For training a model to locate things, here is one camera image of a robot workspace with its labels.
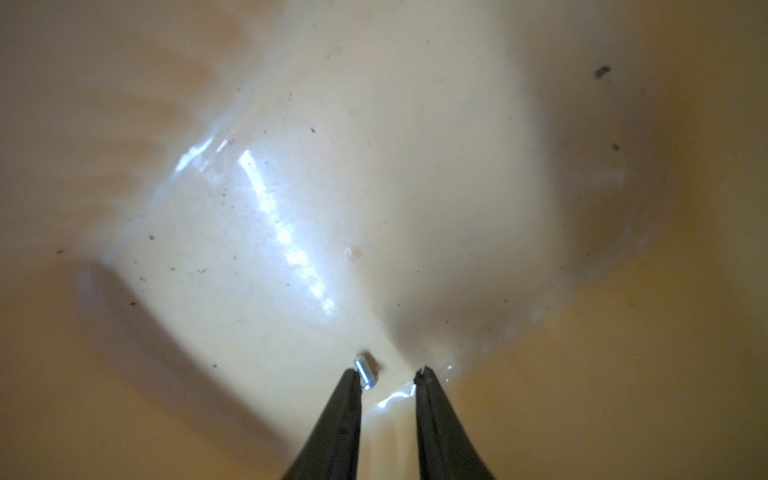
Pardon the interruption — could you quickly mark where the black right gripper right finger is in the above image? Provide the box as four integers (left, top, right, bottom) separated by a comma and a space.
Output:
414, 366, 494, 479

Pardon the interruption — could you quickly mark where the silver screw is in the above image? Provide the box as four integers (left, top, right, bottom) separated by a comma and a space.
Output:
354, 353, 378, 391

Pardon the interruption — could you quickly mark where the yellow plastic storage box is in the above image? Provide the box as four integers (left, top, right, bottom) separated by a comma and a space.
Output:
1, 1, 767, 479

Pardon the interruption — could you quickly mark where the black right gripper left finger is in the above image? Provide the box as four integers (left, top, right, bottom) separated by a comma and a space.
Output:
282, 368, 362, 480

